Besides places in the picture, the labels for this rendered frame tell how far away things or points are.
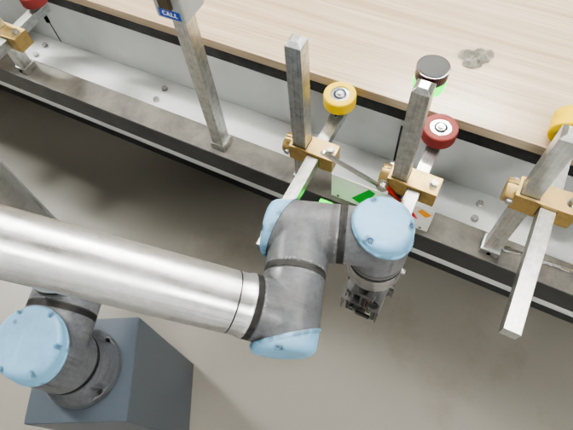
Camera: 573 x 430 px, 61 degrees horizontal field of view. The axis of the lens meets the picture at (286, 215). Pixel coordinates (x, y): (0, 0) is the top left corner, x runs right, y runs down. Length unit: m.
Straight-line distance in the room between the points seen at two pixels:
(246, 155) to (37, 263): 0.85
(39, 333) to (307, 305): 0.63
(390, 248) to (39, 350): 0.73
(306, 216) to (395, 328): 1.23
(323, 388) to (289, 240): 1.18
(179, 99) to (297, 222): 1.03
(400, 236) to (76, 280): 0.42
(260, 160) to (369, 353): 0.86
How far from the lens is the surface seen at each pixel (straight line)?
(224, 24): 1.43
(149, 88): 1.72
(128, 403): 1.29
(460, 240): 1.26
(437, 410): 1.85
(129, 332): 1.33
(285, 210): 0.70
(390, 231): 0.68
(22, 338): 1.13
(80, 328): 1.15
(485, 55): 1.33
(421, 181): 1.12
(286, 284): 0.66
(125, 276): 0.61
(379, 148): 1.42
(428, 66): 0.94
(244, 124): 1.54
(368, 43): 1.34
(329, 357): 1.84
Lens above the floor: 1.80
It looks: 61 degrees down
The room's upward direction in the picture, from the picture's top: 8 degrees counter-clockwise
